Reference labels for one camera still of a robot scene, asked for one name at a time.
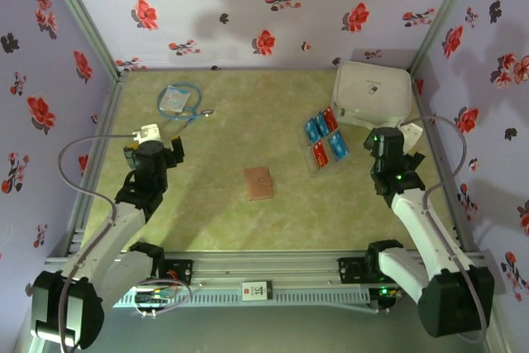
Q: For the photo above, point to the brown leather card holder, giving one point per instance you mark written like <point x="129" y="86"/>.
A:
<point x="258" y="183"/>

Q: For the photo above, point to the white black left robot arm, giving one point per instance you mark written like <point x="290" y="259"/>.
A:
<point x="103" y="245"/>

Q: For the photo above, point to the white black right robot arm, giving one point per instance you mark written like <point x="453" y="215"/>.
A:
<point x="421" y="229"/>

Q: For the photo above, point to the blue credit card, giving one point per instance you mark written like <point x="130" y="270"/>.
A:
<point x="321" y="124"/>
<point x="310" y="130"/>
<point x="339" y="147"/>

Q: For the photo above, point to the red credit card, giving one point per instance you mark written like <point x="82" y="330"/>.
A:
<point x="330" y="118"/>
<point x="321" y="155"/>

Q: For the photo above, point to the white zip pouch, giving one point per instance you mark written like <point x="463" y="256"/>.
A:
<point x="372" y="96"/>

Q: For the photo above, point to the blue stethoscope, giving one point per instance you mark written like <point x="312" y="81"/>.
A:
<point x="206" y="112"/>

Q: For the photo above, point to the white blue sachet packet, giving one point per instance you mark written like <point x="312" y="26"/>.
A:
<point x="175" y="98"/>

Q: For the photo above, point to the red white label tag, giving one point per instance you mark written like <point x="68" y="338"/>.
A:
<point x="256" y="291"/>

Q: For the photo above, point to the aluminium side rail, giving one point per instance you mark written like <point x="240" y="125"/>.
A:
<point x="108" y="113"/>
<point x="434" y="142"/>

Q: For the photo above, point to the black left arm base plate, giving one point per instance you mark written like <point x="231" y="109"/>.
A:
<point x="182" y="270"/>

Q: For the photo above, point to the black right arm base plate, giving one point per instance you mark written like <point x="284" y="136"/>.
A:
<point x="351" y="270"/>

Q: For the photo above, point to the long aluminium rail beam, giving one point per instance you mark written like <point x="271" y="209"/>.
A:
<point x="264" y="268"/>

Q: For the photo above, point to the aluminium corner post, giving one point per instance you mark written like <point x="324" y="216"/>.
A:
<point x="80" y="14"/>
<point x="444" y="14"/>

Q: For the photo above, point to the aluminium frame leg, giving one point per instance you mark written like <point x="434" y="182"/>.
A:
<point x="501" y="342"/>

